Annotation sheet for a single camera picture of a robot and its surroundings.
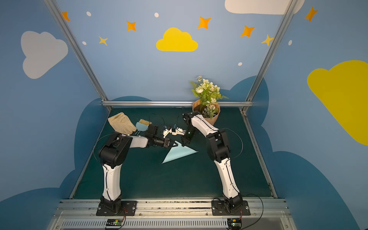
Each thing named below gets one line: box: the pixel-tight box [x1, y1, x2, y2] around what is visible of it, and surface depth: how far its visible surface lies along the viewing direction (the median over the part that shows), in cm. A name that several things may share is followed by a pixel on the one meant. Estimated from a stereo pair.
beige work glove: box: [107, 112, 138, 135], surface depth 113 cm
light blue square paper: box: [161, 140, 199, 164], surface depth 95 cm
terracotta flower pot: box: [192, 99, 221, 127], surface depth 100 cm
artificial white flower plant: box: [189, 75, 230, 120], surface depth 95 cm
